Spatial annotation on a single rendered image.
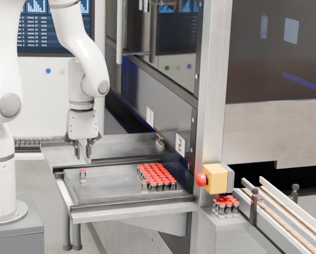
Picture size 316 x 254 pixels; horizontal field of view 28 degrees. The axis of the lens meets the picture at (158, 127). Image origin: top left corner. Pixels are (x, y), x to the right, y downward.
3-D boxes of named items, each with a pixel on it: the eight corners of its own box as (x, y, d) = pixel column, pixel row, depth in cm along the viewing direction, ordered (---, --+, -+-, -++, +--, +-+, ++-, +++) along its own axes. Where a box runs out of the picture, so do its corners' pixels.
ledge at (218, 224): (240, 208, 203) (240, 203, 203) (258, 226, 191) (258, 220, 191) (199, 213, 199) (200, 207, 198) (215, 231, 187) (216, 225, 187)
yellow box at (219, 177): (222, 184, 197) (224, 162, 195) (232, 193, 190) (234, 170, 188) (200, 186, 195) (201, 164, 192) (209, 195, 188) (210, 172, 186)
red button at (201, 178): (206, 183, 193) (206, 170, 192) (211, 188, 189) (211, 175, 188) (194, 184, 192) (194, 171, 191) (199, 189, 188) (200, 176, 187)
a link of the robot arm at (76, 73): (101, 99, 205) (83, 93, 212) (101, 59, 201) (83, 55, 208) (81, 104, 200) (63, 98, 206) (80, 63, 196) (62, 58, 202)
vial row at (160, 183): (148, 176, 222) (148, 163, 221) (164, 195, 206) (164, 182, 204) (142, 176, 221) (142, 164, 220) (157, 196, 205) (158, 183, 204)
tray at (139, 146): (158, 139, 261) (158, 131, 260) (179, 161, 238) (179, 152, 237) (77, 145, 251) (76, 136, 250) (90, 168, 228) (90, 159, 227)
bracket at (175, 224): (182, 232, 215) (184, 196, 211) (185, 236, 212) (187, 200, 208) (84, 243, 205) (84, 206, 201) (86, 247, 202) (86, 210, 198)
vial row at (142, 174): (142, 176, 221) (142, 164, 220) (157, 196, 205) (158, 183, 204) (136, 177, 221) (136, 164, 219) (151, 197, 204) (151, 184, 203)
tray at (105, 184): (157, 171, 227) (158, 162, 226) (182, 200, 204) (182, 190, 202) (63, 179, 217) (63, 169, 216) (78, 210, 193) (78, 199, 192)
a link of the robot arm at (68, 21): (98, 0, 187) (116, 92, 201) (66, -5, 198) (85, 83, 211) (75, 9, 182) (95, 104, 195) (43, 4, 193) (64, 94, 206)
